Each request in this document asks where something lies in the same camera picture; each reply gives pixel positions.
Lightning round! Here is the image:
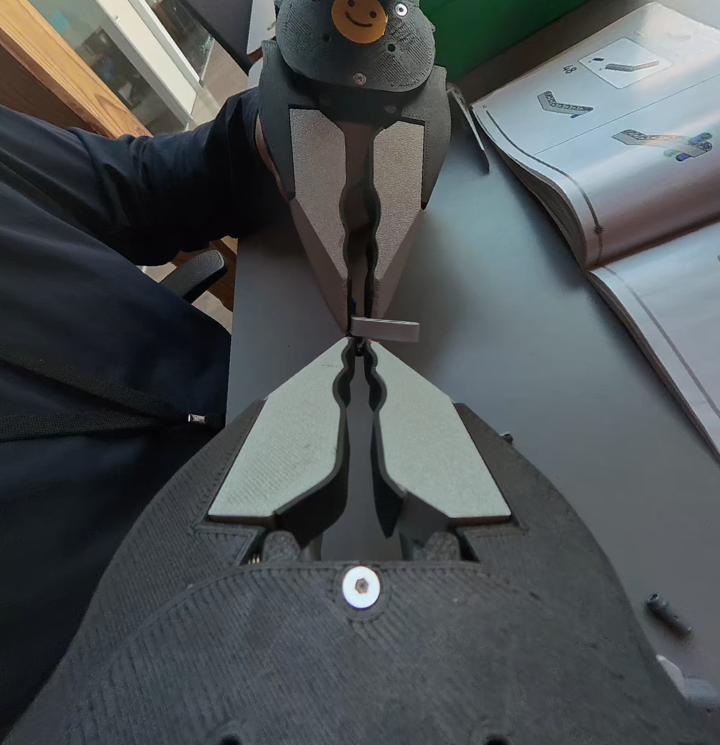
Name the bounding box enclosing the black strap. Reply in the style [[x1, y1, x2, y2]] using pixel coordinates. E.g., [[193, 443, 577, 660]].
[[0, 340, 224, 442]]

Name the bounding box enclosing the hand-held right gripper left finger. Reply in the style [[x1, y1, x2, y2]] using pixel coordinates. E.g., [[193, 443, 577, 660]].
[[208, 339, 354, 551]]

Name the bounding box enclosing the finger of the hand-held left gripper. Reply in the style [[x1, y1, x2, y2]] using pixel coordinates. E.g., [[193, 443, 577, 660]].
[[289, 107, 367, 335], [363, 121, 428, 321]]

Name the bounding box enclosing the green plastic bin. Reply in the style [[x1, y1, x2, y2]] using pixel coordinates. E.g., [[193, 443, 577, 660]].
[[421, 0, 623, 85]]

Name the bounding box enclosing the black chair armrest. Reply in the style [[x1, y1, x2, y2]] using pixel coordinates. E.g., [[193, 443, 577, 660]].
[[159, 250, 228, 305]]

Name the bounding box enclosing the grey angled lego beam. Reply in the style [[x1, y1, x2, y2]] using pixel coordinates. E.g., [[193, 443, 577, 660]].
[[350, 317, 422, 344]]

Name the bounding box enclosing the dark grey curved strip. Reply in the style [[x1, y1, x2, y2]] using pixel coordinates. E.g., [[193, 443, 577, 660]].
[[450, 87, 492, 174]]

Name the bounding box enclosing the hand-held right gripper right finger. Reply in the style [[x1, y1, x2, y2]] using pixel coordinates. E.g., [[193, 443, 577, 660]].
[[363, 342, 513, 545]]

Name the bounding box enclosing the person's left forearm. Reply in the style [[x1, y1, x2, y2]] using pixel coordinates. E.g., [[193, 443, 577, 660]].
[[69, 87, 285, 265]]

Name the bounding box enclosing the glass partition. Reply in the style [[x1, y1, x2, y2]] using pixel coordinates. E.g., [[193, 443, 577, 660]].
[[28, 0, 250, 135]]

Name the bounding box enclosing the wooden counter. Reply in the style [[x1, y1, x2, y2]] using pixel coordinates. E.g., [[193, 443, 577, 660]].
[[0, 0, 152, 139]]

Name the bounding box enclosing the open lego instruction booklet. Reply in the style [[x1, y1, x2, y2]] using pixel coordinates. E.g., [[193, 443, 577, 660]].
[[471, 0, 720, 478]]

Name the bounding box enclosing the grey plastic piece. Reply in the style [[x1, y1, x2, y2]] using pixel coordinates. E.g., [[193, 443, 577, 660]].
[[656, 653, 720, 719]]

